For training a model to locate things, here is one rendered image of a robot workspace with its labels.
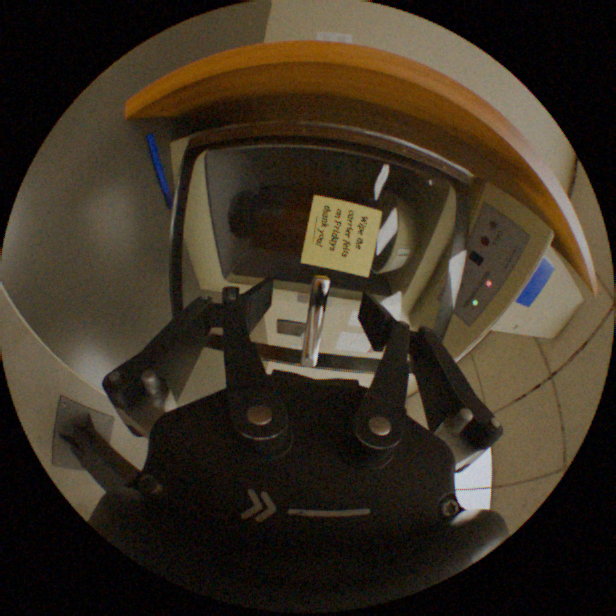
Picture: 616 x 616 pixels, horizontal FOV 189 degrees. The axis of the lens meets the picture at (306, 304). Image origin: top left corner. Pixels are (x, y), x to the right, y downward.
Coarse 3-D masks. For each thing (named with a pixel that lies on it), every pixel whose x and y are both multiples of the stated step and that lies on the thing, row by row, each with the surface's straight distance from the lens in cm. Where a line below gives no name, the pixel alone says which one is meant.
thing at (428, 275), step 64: (192, 192) 27; (256, 192) 23; (320, 192) 21; (384, 192) 23; (448, 192) 28; (192, 256) 26; (256, 256) 22; (384, 256) 22; (448, 256) 26; (448, 320) 29
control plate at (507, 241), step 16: (480, 224) 32; (496, 224) 32; (512, 224) 33; (480, 240) 33; (496, 240) 33; (512, 240) 33; (528, 240) 33; (496, 256) 33; (512, 256) 33; (464, 272) 34; (480, 272) 34; (496, 272) 33; (464, 288) 35; (480, 288) 34; (496, 288) 34; (464, 304) 36; (480, 304) 35; (464, 320) 37
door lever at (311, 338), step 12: (324, 276) 16; (312, 288) 16; (324, 288) 16; (312, 300) 16; (324, 300) 16; (312, 312) 16; (324, 312) 17; (312, 324) 17; (300, 336) 23; (312, 336) 17; (312, 348) 18; (312, 360) 18
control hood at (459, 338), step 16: (480, 192) 33; (496, 192) 33; (480, 208) 32; (496, 208) 32; (512, 208) 33; (528, 224) 33; (544, 224) 34; (544, 240) 34; (528, 256) 34; (512, 272) 34; (528, 272) 34; (512, 288) 34; (496, 304) 35; (480, 320) 37; (496, 320) 37; (448, 336) 40; (464, 336) 39; (480, 336) 39; (464, 352) 41
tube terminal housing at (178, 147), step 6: (186, 138) 35; (174, 144) 36; (180, 144) 35; (186, 144) 35; (174, 150) 36; (180, 150) 35; (174, 156) 36; (180, 156) 35; (174, 162) 36; (180, 162) 35; (174, 168) 36; (174, 174) 37; (468, 174) 34; (174, 180) 37; (468, 180) 34; (474, 180) 35
